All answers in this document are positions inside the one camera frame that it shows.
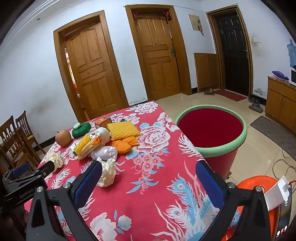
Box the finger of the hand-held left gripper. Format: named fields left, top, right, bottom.
left=10, top=162, right=31, bottom=179
left=32, top=160, right=56, bottom=180

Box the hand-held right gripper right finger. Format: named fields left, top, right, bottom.
left=195, top=160, right=271, bottom=241

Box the yellow bumpy sponge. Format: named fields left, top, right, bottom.
left=107, top=122, right=141, bottom=141

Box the grey floor cable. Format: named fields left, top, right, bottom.
left=272, top=141, right=296, bottom=183

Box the wooden wall cabinet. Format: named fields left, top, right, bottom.
left=194, top=53, right=221, bottom=92

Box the cream paper ball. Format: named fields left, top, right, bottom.
left=45, top=152, right=64, bottom=171
left=96, top=157, right=116, bottom=188

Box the toy corn cob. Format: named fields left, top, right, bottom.
left=78, top=138, right=99, bottom=160

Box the orange plastic stool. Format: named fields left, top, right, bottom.
left=225, top=175, right=287, bottom=241

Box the grey floor mat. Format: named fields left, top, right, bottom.
left=250, top=115, right=296, bottom=160

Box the blue water bottle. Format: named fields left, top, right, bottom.
left=287, top=39, right=296, bottom=69

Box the purple bag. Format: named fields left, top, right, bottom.
left=272, top=70, right=290, bottom=80

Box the red bucket with green rim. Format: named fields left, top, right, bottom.
left=175, top=105, right=247, bottom=179

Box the wooden chair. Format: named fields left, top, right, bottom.
left=0, top=115, right=35, bottom=172
left=15, top=110, right=47, bottom=154

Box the white garlic toy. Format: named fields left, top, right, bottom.
left=95, top=127, right=110, bottom=145

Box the wooden sideboard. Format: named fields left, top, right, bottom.
left=265, top=76, right=296, bottom=127

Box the green plastic toy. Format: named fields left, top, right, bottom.
left=72, top=122, right=92, bottom=139

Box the black entrance door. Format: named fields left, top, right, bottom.
left=206, top=5, right=253, bottom=96

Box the small brown box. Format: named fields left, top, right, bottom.
left=94, top=117, right=113, bottom=129

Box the black smartphone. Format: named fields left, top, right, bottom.
left=272, top=192, right=293, bottom=241

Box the red doormat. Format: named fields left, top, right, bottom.
left=214, top=89, right=247, bottom=102

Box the yellow snack packet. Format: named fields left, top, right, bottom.
left=73, top=133, right=91, bottom=156

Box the wall electrical panel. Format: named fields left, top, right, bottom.
left=188, top=14, right=204, bottom=32

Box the red apple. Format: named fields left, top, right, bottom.
left=55, top=129, right=72, bottom=146

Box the red floral tablecloth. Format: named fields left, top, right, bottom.
left=24, top=100, right=241, bottom=241

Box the white plastic bag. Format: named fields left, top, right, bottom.
left=91, top=146, right=118, bottom=161

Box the panelled wooden door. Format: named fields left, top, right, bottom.
left=54, top=10, right=129, bottom=122
left=125, top=4, right=192, bottom=101

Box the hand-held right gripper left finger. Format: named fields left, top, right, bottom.
left=27, top=160, right=103, bottom=241

